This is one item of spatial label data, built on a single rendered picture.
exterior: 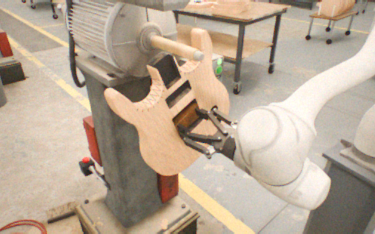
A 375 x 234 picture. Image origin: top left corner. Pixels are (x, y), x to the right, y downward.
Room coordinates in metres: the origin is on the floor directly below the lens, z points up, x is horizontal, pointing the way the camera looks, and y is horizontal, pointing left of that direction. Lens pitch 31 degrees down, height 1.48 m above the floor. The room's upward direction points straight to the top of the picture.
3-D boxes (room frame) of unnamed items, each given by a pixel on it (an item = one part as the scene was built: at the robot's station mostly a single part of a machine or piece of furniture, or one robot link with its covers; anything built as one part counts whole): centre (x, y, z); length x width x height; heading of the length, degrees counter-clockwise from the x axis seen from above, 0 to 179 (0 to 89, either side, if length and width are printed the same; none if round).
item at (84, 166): (1.09, 0.49, 0.46); 0.25 x 0.07 x 0.08; 42
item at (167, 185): (1.16, 0.16, 0.49); 0.25 x 0.12 x 0.37; 42
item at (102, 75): (1.05, 0.29, 1.11); 0.36 x 0.24 x 0.04; 42
